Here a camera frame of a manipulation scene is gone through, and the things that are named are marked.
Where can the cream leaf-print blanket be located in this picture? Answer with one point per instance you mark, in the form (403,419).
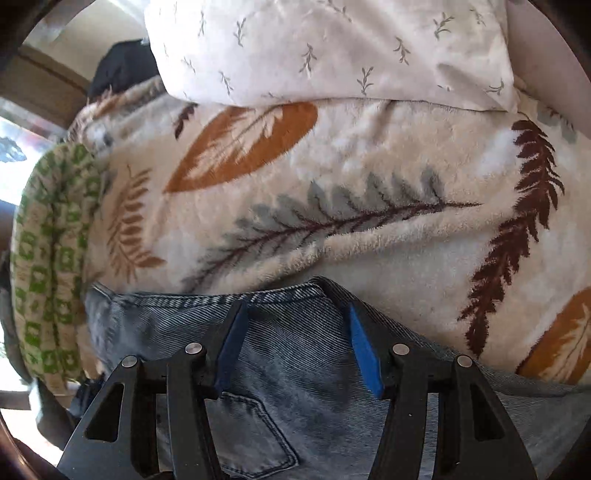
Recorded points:
(369,152)

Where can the blue denim pants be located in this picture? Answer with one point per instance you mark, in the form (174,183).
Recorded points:
(295,360)

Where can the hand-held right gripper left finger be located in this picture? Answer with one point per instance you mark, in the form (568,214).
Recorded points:
(233,341)

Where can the green patterned folded quilt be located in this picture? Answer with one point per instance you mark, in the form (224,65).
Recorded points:
(51,258)

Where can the white sprig-print pillow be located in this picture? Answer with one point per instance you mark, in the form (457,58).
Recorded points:
(323,46)

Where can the pink bolster cushion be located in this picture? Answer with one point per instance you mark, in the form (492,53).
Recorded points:
(540,50)

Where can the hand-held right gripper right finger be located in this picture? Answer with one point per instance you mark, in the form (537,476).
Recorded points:
(364,350)

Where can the black cloth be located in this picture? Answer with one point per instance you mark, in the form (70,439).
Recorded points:
(120,69)

